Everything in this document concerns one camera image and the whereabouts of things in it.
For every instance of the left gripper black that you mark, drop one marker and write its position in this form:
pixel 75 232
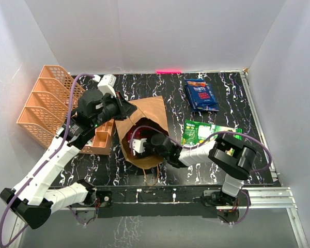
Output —
pixel 125 108

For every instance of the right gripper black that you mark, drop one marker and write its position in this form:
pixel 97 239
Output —
pixel 146 151

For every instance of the red snack packet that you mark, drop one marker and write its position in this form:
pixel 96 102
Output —
pixel 138 135

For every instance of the brown paper bag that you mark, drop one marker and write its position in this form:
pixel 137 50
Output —
pixel 150 116

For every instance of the green snack packet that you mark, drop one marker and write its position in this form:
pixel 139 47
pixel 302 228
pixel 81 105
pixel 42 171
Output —
pixel 196 132

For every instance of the blue burts chips packet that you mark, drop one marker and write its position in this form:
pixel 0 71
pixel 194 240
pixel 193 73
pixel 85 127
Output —
pixel 200 96

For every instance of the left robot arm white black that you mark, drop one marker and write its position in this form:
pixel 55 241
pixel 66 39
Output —
pixel 32 200

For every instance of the pink tape strip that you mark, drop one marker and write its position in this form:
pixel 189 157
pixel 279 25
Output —
pixel 168 71

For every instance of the orange plastic file organizer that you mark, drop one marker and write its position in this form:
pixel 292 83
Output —
pixel 46 108

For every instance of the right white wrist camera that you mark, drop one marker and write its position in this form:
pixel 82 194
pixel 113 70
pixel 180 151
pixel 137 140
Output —
pixel 138 146

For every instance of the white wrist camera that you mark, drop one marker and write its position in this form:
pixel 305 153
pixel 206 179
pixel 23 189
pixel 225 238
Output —
pixel 138 146
pixel 106 84

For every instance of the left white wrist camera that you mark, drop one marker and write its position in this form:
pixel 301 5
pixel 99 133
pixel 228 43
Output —
pixel 106 84

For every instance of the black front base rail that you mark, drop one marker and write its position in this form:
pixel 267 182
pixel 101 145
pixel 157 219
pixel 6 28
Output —
pixel 168 200

